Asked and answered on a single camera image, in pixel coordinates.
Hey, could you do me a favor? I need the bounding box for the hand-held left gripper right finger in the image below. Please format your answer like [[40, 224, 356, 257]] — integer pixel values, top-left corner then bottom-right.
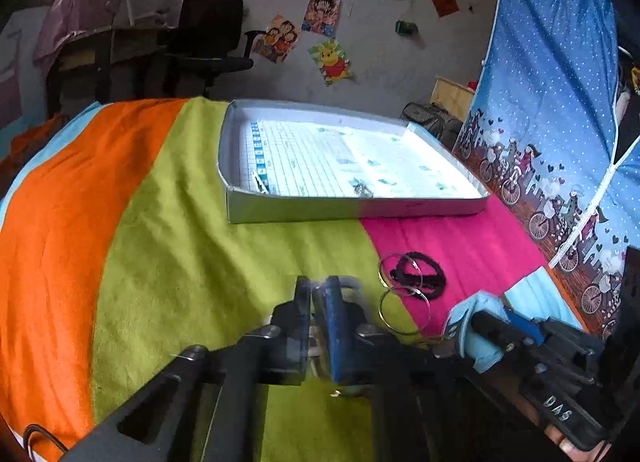
[[312, 276, 531, 462]]

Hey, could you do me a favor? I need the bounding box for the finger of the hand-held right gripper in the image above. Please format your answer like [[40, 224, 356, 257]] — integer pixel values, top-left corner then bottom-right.
[[470, 309, 538, 358], [502, 307, 548, 345]]

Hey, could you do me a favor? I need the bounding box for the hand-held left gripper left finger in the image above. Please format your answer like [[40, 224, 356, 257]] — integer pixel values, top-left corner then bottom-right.
[[60, 276, 316, 462]]

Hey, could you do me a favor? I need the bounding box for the light blue wrist watch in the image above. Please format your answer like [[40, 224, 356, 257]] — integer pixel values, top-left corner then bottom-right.
[[442, 292, 511, 375]]

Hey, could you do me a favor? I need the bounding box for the thin metal bangle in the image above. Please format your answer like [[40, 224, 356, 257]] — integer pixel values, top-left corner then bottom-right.
[[377, 252, 426, 300], [378, 287, 433, 335]]

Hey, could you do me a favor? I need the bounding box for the black hair band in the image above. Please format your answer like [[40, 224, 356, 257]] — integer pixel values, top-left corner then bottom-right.
[[387, 251, 447, 300]]

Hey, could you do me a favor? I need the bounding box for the white cardboard box tray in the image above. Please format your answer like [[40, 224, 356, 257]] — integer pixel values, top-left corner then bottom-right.
[[216, 99, 491, 225]]

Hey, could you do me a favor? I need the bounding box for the person's right hand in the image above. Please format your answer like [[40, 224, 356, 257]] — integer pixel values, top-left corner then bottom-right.
[[545, 424, 612, 458]]

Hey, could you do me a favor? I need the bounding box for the colourful patchwork blanket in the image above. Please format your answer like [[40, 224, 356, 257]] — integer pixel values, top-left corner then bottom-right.
[[0, 97, 591, 462]]

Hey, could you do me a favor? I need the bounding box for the dark suitcase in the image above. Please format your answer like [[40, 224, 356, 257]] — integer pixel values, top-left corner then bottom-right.
[[435, 114, 465, 150]]

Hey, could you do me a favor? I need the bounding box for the grey suitcase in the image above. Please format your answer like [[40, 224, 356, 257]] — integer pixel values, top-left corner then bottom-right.
[[401, 101, 443, 135]]

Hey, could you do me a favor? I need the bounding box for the blue printed fabric wardrobe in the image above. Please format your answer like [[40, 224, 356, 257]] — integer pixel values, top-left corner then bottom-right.
[[452, 0, 640, 343]]

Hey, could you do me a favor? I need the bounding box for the wooden crate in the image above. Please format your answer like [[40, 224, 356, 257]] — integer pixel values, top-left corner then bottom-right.
[[432, 74, 478, 118]]

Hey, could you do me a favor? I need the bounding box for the yellow bear poster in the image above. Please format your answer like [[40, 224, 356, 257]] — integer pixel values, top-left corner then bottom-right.
[[307, 39, 355, 87]]

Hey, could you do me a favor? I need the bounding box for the cartoon family poster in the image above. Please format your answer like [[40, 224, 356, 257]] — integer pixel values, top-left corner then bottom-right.
[[251, 14, 303, 65]]

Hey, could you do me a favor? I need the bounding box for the black office chair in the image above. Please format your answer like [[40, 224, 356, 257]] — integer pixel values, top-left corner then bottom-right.
[[162, 0, 266, 98]]

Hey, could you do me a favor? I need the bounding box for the anime cartoon poster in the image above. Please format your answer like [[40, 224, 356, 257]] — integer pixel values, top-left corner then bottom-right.
[[301, 0, 342, 38]]

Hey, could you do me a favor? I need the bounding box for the orange cloth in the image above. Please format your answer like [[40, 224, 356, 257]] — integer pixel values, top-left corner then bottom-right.
[[0, 112, 71, 178]]

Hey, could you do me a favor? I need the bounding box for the dark wooden desk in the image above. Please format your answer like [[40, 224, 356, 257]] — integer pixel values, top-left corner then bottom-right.
[[45, 24, 171, 115]]

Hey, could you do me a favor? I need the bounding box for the black cable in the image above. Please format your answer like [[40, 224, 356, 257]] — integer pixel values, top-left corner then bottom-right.
[[22, 423, 68, 462]]

